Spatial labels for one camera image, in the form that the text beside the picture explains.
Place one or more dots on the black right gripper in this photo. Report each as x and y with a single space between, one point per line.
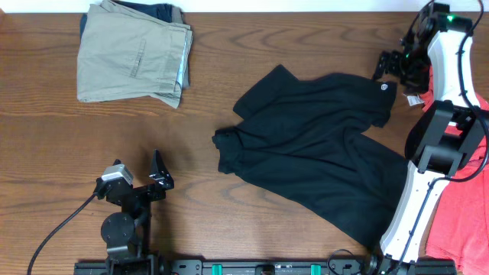
392 62

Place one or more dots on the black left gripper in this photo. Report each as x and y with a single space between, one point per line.
141 192

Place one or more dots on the black polo shirt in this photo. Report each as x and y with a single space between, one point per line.
306 141

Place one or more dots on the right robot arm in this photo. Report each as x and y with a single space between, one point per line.
435 57

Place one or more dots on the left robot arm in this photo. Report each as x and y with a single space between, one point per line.
126 233

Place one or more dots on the white garment label tag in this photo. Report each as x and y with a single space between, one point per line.
414 100

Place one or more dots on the folded khaki trousers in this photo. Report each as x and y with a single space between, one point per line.
126 57

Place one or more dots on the red t-shirt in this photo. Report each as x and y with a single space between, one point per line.
459 231

